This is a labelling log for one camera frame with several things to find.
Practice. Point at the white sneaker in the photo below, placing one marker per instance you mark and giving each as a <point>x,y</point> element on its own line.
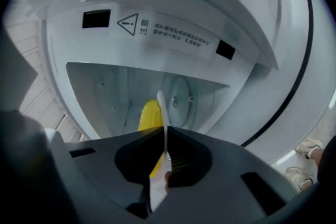
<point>298,178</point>
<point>308,147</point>

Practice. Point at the white table with black outline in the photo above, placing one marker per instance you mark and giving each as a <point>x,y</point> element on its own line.
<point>319,60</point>

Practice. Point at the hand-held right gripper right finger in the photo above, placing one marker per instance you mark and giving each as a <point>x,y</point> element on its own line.
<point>189,160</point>

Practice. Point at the white machine enclosure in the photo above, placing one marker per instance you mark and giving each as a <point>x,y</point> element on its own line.
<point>183,34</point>

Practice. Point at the person's leg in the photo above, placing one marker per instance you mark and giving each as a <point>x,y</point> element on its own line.
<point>316,157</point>

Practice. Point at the yellow object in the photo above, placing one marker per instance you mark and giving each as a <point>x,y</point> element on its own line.
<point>151,118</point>

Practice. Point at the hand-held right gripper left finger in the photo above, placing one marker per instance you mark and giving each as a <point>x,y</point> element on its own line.
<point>136,162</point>

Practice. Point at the person's black shorts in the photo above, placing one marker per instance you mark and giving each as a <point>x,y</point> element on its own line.
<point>328,160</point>

